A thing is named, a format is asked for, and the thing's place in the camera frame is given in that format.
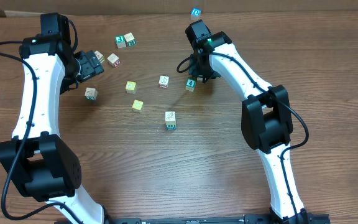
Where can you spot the green-sided number five block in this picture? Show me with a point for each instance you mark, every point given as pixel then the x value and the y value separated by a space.
pixel 170 125

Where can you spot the red-sided wooden block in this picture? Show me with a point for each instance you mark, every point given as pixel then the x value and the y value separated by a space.
pixel 163 81

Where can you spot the teal-sided picture wooden block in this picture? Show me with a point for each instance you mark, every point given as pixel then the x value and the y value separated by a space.
pixel 91 93

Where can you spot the green number four block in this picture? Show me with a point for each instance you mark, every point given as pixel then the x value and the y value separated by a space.
pixel 190 84

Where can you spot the yellow umbrella wooden block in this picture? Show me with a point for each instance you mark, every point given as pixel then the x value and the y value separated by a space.
pixel 131 87

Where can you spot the yellow number two block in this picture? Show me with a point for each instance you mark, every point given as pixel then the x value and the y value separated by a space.
pixel 137 106

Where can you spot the blue-top wooden block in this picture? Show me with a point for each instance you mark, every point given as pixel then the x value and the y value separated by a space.
pixel 195 14

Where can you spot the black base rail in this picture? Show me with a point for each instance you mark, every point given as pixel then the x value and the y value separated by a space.
pixel 246 219

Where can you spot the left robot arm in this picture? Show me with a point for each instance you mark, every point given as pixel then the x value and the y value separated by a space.
pixel 36 159

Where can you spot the green R wooden block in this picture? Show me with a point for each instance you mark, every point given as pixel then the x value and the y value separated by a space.
pixel 130 40

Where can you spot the yellow-sided picture wooden block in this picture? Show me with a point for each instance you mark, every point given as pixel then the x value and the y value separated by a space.
pixel 170 117

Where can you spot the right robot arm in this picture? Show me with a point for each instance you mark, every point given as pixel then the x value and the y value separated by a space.
pixel 266 121

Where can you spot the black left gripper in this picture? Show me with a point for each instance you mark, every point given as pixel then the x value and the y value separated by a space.
pixel 90 63

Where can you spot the green letter wooden block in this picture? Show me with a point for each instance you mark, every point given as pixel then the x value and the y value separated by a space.
pixel 120 41

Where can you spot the red U wooden block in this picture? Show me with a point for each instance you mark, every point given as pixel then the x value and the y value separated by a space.
pixel 114 60

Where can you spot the small plain wooden block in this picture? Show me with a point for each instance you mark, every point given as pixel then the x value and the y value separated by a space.
pixel 99 56

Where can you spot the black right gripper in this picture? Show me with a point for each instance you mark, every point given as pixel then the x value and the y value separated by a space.
pixel 195 70

